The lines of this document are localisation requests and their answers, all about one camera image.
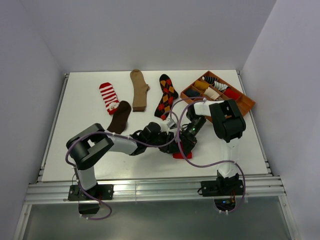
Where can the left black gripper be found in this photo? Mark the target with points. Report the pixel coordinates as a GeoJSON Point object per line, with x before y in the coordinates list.
{"type": "Point", "coordinates": [171, 148]}

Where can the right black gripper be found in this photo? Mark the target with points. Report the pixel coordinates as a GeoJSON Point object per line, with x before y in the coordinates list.
{"type": "Point", "coordinates": [188, 141]}

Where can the red patterned sock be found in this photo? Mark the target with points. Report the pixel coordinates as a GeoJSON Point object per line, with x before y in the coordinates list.
{"type": "Point", "coordinates": [179, 155]}

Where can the navy blue sock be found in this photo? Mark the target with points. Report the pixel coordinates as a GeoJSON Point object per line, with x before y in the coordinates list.
{"type": "Point", "coordinates": [192, 93]}

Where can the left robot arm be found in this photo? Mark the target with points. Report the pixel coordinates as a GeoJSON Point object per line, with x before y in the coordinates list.
{"type": "Point", "coordinates": [90, 145]}

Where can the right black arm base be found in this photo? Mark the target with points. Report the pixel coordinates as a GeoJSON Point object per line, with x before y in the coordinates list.
{"type": "Point", "coordinates": [224, 190]}

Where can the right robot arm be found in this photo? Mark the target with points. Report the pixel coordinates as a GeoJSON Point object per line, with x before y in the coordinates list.
{"type": "Point", "coordinates": [229, 126]}

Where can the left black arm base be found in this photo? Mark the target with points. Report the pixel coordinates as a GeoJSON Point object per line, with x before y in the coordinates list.
{"type": "Point", "coordinates": [100, 192]}

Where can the black argyle sock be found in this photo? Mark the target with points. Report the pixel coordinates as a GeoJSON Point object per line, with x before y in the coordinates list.
{"type": "Point", "coordinates": [169, 94]}

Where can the brown striped-cuff sock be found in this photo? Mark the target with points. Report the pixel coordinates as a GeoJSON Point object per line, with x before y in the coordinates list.
{"type": "Point", "coordinates": [120, 118]}

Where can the cream rolled sock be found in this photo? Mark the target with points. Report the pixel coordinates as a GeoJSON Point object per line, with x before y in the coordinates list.
{"type": "Point", "coordinates": [212, 94]}

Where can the tan sock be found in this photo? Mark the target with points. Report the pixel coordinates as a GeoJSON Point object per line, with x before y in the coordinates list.
{"type": "Point", "coordinates": [140, 88]}

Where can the mustard rolled sock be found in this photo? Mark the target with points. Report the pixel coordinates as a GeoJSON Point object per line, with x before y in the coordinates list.
{"type": "Point", "coordinates": [200, 85]}

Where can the orange compartment tray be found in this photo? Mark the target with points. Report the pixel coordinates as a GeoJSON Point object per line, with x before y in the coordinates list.
{"type": "Point", "coordinates": [244, 103]}

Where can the white grey striped rolled sock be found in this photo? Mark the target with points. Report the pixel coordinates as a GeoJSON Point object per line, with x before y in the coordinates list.
{"type": "Point", "coordinates": [220, 86]}

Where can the red rolled sock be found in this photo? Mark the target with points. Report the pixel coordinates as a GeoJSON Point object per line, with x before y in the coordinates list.
{"type": "Point", "coordinates": [231, 94]}

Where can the black white striped rolled sock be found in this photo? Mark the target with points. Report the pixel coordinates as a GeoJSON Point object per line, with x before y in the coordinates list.
{"type": "Point", "coordinates": [209, 79]}

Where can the red white striped sock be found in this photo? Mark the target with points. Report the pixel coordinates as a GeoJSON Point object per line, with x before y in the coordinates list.
{"type": "Point", "coordinates": [109, 97]}

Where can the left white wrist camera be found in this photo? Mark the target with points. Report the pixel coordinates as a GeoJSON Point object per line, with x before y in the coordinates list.
{"type": "Point", "coordinates": [167, 125]}

